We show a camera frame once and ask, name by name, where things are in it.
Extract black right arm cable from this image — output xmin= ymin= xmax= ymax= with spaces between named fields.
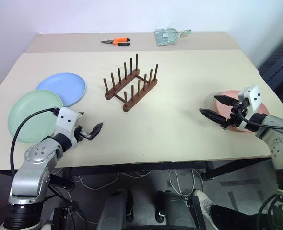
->
xmin=236 ymin=106 xmax=283 ymax=131

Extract white floor cable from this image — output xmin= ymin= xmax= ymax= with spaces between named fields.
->
xmin=78 ymin=172 xmax=120 ymax=193
xmin=167 ymin=168 xmax=196 ymax=197

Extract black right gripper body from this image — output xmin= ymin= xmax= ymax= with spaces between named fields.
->
xmin=221 ymin=99 xmax=253 ymax=131

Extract red plate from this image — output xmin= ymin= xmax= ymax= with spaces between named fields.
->
xmin=215 ymin=90 xmax=270 ymax=133

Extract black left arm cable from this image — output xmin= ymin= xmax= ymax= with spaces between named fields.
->
xmin=10 ymin=107 xmax=61 ymax=177

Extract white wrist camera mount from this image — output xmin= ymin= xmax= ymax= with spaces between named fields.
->
xmin=237 ymin=84 xmax=262 ymax=118
xmin=55 ymin=107 xmax=83 ymax=147

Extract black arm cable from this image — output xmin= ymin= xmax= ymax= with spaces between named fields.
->
xmin=10 ymin=107 xmax=61 ymax=177
xmin=236 ymin=106 xmax=283 ymax=131

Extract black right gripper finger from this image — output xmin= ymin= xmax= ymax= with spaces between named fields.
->
xmin=213 ymin=94 xmax=239 ymax=107
xmin=199 ymin=108 xmax=229 ymax=128

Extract green packaged dustpan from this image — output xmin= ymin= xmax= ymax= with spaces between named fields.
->
xmin=154 ymin=27 xmax=193 ymax=46

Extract orange handled pliers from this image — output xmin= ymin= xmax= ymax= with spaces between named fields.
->
xmin=100 ymin=37 xmax=131 ymax=47

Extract blue plate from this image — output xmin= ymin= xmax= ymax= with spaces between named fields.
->
xmin=35 ymin=72 xmax=87 ymax=108

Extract white sneaker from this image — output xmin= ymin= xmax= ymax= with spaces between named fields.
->
xmin=192 ymin=189 xmax=215 ymax=217

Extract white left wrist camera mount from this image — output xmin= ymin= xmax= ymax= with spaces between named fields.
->
xmin=55 ymin=107 xmax=83 ymax=147

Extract black metal table frame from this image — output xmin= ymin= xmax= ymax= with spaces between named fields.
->
xmin=49 ymin=157 xmax=273 ymax=190

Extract cream table cover sheet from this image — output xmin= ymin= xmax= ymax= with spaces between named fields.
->
xmin=0 ymin=49 xmax=280 ymax=172

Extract black trouser leg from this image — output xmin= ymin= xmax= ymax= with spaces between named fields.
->
xmin=209 ymin=203 xmax=260 ymax=230

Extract black metal shelf frame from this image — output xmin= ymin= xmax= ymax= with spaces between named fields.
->
xmin=258 ymin=33 xmax=283 ymax=90

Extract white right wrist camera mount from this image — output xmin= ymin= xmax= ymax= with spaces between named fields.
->
xmin=237 ymin=84 xmax=262 ymax=118

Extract dark grey rounded shell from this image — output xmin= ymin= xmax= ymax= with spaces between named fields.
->
xmin=97 ymin=189 xmax=135 ymax=230
xmin=155 ymin=190 xmax=198 ymax=230

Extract green plate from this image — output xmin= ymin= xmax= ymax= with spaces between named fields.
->
xmin=8 ymin=89 xmax=64 ymax=144

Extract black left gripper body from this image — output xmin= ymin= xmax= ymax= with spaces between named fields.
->
xmin=73 ymin=125 xmax=93 ymax=142

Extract wooden dish rack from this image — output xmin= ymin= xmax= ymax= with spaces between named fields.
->
xmin=102 ymin=53 xmax=159 ymax=113

